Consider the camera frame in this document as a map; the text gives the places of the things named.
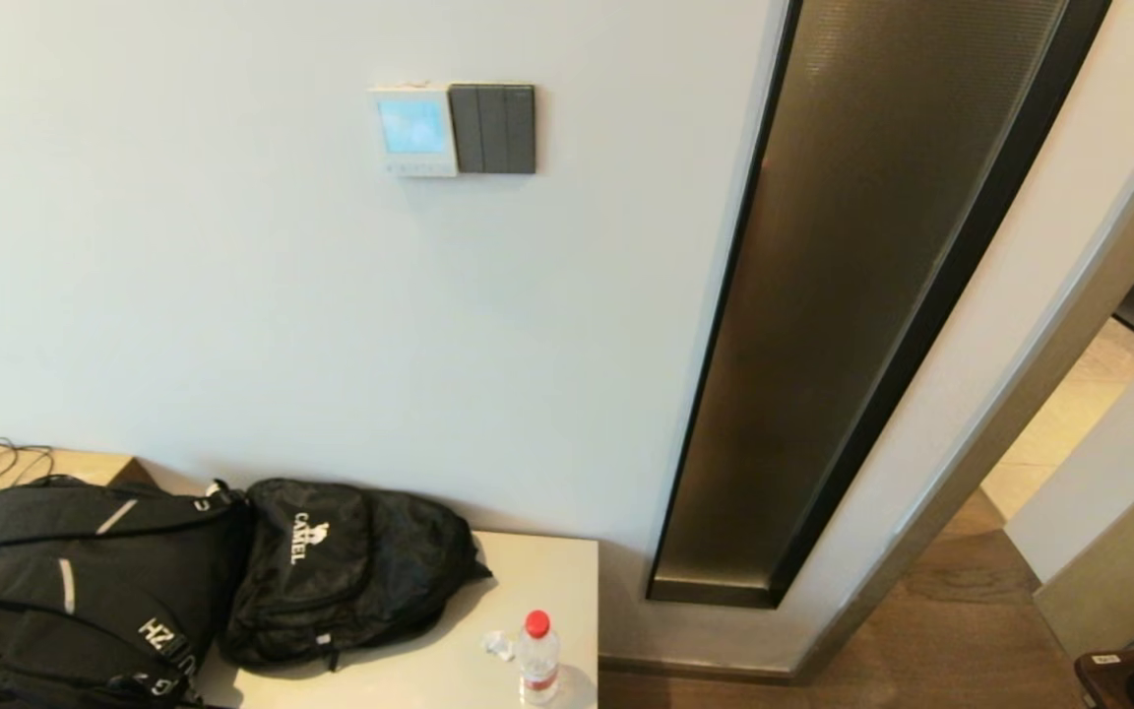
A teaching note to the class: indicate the frosted glass panel dark frame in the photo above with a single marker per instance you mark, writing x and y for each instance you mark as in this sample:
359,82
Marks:
852,295

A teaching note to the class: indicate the dark grey wall switch panel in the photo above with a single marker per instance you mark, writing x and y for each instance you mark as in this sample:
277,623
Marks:
494,128

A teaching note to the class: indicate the light wooden desk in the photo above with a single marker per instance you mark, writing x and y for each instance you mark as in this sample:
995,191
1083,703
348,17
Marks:
85,468

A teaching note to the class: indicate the water bottle red cap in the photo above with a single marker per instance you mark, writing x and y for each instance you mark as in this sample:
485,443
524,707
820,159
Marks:
537,658

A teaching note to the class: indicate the crumpled clear plastic wrapper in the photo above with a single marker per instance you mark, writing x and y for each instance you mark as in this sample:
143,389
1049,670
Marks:
499,645

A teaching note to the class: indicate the beige low cabinet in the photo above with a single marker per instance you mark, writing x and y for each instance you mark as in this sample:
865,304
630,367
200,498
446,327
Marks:
528,591

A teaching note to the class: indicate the black Camel backpack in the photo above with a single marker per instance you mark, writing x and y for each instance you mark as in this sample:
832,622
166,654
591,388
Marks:
331,576

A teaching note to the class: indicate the white wall thermostat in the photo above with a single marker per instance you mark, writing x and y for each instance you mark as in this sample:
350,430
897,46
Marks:
412,128

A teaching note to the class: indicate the light wooden cabinet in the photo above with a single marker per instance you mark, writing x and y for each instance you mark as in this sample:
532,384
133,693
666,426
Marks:
1128,576

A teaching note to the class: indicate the large black HZ backpack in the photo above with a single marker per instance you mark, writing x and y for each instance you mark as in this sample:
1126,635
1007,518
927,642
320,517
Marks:
55,591

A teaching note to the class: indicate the grey metal door frame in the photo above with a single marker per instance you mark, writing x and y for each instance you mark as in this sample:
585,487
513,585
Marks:
1020,404

